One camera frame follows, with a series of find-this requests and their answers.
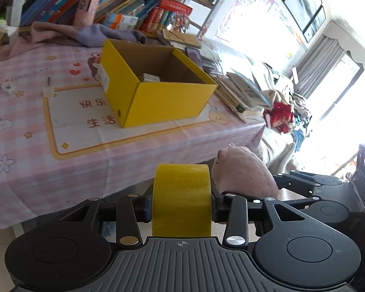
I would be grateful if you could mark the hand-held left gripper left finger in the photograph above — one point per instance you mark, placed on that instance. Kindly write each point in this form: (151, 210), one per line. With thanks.
(146, 210)

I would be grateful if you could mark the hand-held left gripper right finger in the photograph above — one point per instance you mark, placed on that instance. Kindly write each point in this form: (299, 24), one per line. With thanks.
(216, 210)

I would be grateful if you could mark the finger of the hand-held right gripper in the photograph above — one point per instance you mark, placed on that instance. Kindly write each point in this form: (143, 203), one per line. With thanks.
(295, 181)
(301, 201)

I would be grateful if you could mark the yellow tape roll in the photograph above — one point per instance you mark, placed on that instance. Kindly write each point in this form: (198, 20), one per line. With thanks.
(181, 200)

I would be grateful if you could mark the pink plush toy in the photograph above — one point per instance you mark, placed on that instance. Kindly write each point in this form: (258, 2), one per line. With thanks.
(246, 173)

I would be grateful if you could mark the yellow cardboard box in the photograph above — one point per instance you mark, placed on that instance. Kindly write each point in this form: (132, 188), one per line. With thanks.
(164, 103)

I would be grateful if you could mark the small white carton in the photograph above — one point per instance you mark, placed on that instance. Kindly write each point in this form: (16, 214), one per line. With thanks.
(150, 77)

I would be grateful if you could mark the pile of clothes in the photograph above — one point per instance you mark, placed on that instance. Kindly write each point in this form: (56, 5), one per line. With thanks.
(301, 118)

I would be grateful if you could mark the red cloth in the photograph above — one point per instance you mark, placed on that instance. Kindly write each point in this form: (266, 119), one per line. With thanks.
(279, 117)

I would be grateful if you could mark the pile of books and papers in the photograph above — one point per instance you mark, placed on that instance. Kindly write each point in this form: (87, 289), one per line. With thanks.
(240, 91)

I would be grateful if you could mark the grey curtain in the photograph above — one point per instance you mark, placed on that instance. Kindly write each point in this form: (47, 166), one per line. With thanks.
(325, 67)

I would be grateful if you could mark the small white flat piece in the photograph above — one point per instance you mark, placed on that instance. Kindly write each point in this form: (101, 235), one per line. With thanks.
(48, 91)

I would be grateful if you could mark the black smartphone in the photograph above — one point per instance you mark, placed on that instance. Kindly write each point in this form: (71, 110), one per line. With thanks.
(194, 56)

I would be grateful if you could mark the black framed picture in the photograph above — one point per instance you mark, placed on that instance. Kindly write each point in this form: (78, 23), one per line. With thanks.
(316, 26)
(304, 3)

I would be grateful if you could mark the brown envelope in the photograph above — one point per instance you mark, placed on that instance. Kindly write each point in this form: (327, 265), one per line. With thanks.
(182, 38)

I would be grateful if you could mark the small white cube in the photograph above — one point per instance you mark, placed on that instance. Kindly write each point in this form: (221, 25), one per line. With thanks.
(8, 88)

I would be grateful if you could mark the purple and pink cloth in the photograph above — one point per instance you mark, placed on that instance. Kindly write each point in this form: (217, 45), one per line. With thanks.
(88, 33)

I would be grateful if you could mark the colourful sticker packet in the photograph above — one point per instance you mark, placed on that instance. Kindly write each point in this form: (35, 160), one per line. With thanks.
(180, 25)

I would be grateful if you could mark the standing red books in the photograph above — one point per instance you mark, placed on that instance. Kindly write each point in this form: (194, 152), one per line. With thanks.
(155, 19)

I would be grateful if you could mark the thick red book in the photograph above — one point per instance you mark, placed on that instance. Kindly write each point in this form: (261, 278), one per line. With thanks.
(175, 6)

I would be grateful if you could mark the pink cylindrical bottle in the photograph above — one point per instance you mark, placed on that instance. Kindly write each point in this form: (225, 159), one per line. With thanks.
(86, 7)

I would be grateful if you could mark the row of colourful thin books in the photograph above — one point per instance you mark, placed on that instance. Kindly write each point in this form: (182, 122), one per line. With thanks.
(60, 1)

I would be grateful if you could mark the white bookshelf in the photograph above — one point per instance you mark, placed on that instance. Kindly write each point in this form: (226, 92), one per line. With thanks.
(15, 3)

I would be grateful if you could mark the pink wall poster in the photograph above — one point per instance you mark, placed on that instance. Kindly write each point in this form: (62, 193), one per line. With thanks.
(261, 9)

